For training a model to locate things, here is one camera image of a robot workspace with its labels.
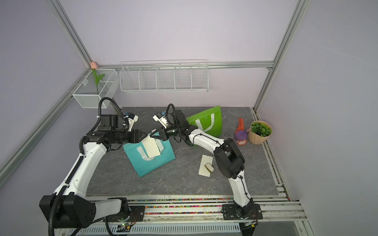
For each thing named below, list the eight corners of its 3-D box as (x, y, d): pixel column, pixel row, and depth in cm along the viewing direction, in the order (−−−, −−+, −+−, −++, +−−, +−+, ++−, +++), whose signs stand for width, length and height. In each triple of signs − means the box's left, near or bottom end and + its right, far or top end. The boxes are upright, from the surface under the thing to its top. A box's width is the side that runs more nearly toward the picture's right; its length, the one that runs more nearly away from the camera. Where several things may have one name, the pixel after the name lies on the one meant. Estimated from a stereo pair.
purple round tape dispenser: (236, 145, 102) (237, 143, 100) (233, 132, 109) (234, 130, 107) (248, 145, 102) (249, 143, 100) (245, 132, 109) (246, 130, 107)
